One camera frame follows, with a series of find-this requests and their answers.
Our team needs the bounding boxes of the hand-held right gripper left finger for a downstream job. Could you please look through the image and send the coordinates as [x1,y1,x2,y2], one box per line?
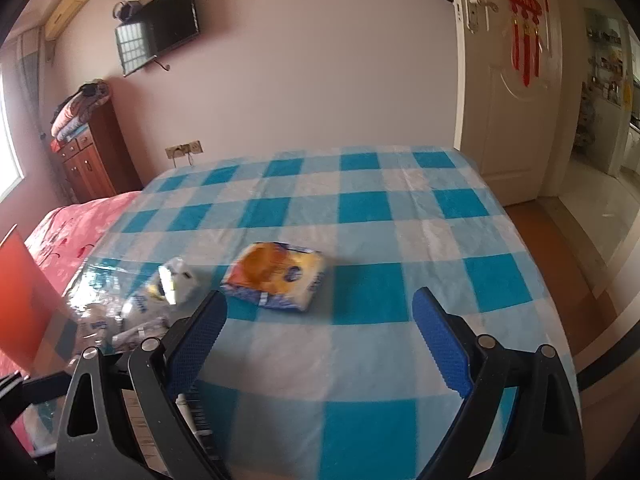
[54,290,233,480]

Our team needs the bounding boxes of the crumpled white plastic bag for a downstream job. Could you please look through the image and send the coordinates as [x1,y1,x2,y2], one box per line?
[120,256,203,331]

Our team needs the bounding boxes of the pink printed bedsheet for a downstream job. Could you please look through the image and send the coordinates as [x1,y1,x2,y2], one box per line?
[0,191,143,461]

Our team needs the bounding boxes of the shelf with jars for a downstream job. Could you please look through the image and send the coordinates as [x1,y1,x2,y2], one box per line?
[582,10,632,111]

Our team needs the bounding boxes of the wall socket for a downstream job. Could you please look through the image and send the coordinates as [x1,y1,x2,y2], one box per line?
[165,140,205,158]

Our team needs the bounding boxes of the metal door handle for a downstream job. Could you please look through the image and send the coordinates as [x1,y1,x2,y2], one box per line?
[462,0,501,31]

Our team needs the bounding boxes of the orange plastic bin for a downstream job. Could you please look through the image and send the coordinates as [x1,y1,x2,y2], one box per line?
[0,230,68,373]

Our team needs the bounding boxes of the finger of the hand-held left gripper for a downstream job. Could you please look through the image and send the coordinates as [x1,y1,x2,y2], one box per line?
[0,370,73,428]

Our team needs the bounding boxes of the grey curtain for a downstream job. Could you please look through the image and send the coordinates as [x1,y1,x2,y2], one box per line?
[12,25,53,196]

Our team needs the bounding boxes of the black wall television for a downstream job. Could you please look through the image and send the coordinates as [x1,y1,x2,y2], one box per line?
[115,0,201,78]

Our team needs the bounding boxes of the orange white tissue pack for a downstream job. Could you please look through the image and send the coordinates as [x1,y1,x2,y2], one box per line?
[220,241,328,313]

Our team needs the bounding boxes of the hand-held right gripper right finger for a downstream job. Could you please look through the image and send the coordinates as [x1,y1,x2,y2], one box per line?
[412,287,586,480]

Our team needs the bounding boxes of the wall air conditioner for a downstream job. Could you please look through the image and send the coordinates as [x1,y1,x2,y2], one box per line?
[44,0,95,41]

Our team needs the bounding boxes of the clear plastic bag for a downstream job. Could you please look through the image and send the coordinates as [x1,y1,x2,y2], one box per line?
[65,255,171,361]

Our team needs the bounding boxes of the red knot decoration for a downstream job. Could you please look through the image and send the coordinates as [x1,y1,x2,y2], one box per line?
[482,0,551,88]

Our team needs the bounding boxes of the blue white checked tablecloth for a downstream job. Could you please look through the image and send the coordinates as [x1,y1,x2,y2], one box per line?
[30,146,583,480]

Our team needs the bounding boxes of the cream door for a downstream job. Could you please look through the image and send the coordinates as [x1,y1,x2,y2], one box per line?
[447,0,571,206]

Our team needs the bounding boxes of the folded blankets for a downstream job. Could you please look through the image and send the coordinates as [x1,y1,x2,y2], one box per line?
[50,79,111,143]

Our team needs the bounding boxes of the brown wooden cabinet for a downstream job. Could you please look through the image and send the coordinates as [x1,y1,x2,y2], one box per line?
[50,102,143,206]

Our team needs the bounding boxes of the window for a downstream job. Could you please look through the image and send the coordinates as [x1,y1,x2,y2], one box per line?
[0,60,25,203]

